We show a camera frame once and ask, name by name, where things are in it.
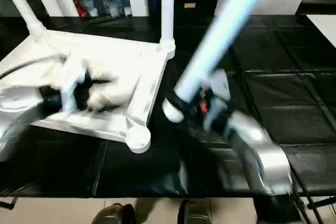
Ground red bottle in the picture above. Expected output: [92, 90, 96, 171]
[72, 0, 87, 17]

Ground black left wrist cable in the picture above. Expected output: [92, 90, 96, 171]
[0, 52, 61, 81]

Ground white plastic table leg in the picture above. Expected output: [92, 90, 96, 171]
[161, 0, 277, 123]
[0, 0, 51, 43]
[158, 0, 176, 52]

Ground black metal stand foot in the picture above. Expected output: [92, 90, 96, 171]
[306, 196, 336, 211]
[0, 199, 16, 211]

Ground white plastic table top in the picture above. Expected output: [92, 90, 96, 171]
[0, 29, 177, 155]

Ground black padded work mat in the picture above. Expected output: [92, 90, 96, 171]
[0, 14, 336, 199]

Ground white flat board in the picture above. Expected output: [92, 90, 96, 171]
[305, 13, 336, 47]

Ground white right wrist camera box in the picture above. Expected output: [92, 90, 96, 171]
[203, 68, 232, 131]

